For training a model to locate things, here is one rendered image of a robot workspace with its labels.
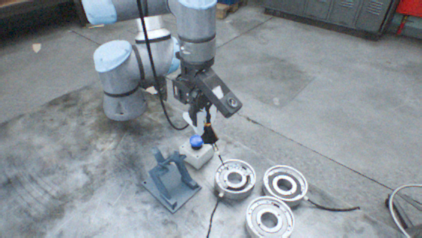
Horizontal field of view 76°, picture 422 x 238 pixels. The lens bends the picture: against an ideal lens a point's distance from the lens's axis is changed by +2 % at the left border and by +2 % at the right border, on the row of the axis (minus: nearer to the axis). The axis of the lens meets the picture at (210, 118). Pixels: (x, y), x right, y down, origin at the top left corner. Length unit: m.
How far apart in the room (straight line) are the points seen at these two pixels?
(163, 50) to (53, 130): 0.44
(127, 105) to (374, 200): 1.52
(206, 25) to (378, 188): 1.67
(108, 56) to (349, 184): 1.58
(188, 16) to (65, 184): 0.55
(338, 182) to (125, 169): 1.42
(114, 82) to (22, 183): 0.37
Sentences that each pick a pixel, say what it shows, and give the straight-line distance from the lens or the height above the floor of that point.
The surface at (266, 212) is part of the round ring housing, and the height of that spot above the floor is 0.82.
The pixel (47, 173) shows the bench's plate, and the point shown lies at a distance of 0.87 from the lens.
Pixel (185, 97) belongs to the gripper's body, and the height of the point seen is 1.03.
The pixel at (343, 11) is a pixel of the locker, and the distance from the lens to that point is 3.88.
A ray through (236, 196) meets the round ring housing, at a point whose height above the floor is 0.83.
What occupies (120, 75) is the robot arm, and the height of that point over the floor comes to 0.96.
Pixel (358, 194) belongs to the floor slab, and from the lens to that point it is 1.89.
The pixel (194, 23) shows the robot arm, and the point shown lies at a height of 1.21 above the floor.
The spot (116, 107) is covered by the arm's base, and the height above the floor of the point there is 0.85.
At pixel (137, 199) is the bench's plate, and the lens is 0.73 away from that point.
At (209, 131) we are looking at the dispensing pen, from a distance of 0.65.
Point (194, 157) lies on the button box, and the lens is 0.73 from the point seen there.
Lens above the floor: 1.39
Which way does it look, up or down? 40 degrees down
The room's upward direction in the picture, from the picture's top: straight up
